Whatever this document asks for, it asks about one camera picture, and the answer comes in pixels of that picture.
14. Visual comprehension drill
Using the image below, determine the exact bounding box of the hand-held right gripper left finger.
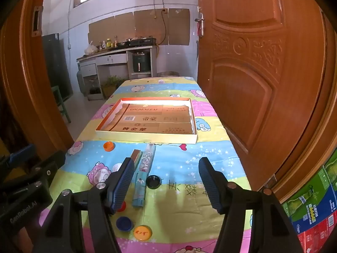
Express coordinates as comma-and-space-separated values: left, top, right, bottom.
32, 157, 136, 253

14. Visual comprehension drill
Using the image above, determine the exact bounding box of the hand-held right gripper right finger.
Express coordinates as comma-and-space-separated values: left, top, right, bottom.
198, 157, 306, 253

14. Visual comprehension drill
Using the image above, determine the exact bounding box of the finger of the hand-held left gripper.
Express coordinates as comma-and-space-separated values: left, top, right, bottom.
16, 150, 66, 190
0, 144, 36, 168

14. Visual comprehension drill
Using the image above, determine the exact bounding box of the black bottle cap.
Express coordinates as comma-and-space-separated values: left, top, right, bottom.
146, 175, 161, 189

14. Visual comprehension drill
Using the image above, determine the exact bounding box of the matchbox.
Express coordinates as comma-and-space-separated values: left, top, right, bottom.
130, 149, 143, 165

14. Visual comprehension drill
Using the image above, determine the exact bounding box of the blue bottle cap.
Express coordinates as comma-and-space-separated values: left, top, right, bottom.
116, 216, 133, 231

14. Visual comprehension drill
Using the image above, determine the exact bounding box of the silver cartoon cat box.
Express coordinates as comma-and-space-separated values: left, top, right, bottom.
139, 144, 156, 173

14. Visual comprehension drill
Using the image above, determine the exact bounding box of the yellow bottle cap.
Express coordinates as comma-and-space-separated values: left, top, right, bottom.
134, 225, 152, 241

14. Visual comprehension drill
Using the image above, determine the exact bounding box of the shallow orange-rimmed box tray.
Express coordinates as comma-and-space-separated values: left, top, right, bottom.
95, 97, 198, 144

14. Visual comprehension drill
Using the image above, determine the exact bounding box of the green wooden chair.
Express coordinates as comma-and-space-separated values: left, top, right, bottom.
51, 85, 71, 124

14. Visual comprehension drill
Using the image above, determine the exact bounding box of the grey gas cylinder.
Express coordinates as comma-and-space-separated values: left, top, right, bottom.
76, 70, 85, 93

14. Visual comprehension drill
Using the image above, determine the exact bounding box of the dark refrigerator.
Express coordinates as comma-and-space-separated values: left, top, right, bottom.
42, 33, 74, 102

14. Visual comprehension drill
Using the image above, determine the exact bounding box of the green blue drinks carton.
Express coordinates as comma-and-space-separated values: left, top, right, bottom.
282, 158, 337, 234

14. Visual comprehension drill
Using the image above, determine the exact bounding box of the green potted plant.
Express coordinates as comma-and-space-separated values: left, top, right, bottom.
101, 75, 125, 98

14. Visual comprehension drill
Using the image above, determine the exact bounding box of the carved wooden door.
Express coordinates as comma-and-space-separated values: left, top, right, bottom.
197, 0, 327, 206

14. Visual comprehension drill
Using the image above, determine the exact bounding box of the red drinks carton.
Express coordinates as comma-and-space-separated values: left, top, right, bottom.
297, 216, 337, 253

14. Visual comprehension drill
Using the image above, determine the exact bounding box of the grey kitchen counter cabinet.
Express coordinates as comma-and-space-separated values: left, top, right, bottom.
76, 45, 158, 95

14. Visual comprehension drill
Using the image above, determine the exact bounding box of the white plastic bag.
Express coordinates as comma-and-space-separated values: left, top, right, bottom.
84, 41, 98, 56

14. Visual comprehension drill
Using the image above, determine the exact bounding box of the black gas stove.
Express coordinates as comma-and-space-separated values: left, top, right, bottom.
130, 38, 158, 46

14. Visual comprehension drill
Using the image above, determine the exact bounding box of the cardboard wall covering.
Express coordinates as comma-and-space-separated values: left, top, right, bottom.
88, 8, 190, 46

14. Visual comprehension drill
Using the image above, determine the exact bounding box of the black wall power cable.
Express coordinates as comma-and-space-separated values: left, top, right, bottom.
153, 0, 168, 45

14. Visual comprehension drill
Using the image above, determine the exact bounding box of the metal door handle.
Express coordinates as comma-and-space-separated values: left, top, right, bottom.
195, 13, 205, 36

